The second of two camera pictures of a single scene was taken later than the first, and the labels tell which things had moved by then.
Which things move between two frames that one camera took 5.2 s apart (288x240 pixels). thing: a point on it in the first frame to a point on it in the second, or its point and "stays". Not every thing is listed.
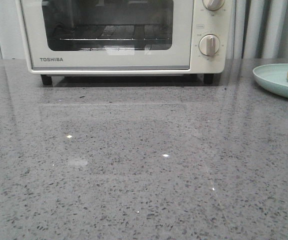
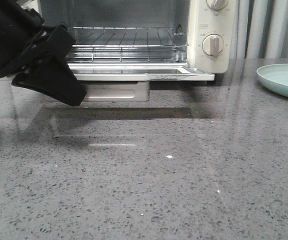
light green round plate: (274, 77) stays
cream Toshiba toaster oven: (127, 38) stays
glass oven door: (108, 35) to (113, 81)
